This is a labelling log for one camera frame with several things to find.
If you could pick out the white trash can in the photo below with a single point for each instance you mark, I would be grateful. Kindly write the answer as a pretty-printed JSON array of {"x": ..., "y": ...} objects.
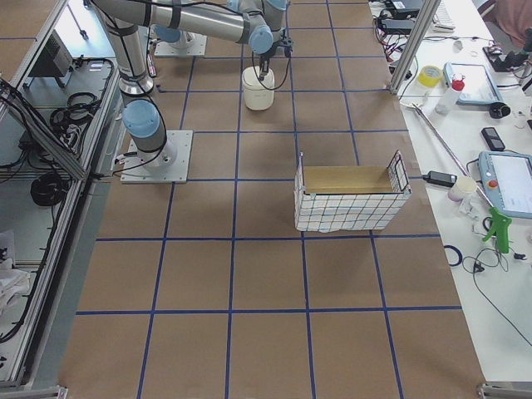
[{"x": 258, "y": 95}]

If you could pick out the grid patterned cardboard box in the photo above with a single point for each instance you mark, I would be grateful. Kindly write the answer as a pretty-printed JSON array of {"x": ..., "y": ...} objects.
[{"x": 352, "y": 198}]

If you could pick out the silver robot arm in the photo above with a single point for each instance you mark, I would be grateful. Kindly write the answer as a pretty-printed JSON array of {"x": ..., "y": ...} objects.
[
  {"x": 141, "y": 116},
  {"x": 258, "y": 24}
]

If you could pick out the black phone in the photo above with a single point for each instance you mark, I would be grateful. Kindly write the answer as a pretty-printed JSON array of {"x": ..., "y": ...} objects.
[{"x": 492, "y": 139}]

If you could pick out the clear bottle red cap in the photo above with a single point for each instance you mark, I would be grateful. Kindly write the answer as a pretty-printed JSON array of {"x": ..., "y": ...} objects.
[{"x": 451, "y": 96}]

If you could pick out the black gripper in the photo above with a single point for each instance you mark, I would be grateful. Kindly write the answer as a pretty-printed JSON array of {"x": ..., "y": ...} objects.
[{"x": 263, "y": 61}]

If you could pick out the blue teach pendant far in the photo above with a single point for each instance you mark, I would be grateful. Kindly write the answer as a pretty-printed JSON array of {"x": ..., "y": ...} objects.
[{"x": 480, "y": 88}]

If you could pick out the yellow tape roll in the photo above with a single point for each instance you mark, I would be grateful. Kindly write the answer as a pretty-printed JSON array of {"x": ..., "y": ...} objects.
[{"x": 430, "y": 76}]

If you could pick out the green handled grabber tool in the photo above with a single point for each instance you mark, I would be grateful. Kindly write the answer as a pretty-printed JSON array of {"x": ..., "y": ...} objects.
[{"x": 500, "y": 223}]

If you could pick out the aluminium frame post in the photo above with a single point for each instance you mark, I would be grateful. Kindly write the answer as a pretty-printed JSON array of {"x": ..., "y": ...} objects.
[{"x": 423, "y": 21}]

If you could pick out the white paper cup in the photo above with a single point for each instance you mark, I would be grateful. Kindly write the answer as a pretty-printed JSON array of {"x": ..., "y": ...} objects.
[{"x": 463, "y": 187}]

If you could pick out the blue teach pendant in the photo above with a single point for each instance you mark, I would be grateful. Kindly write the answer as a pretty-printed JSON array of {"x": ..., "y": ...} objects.
[
  {"x": 506, "y": 180},
  {"x": 480, "y": 88}
]

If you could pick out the black power adapter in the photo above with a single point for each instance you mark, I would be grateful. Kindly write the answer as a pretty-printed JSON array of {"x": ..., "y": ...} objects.
[{"x": 439, "y": 178}]

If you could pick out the blue teach pendant near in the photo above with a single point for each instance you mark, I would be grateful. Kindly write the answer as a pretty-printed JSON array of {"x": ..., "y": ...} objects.
[{"x": 506, "y": 180}]

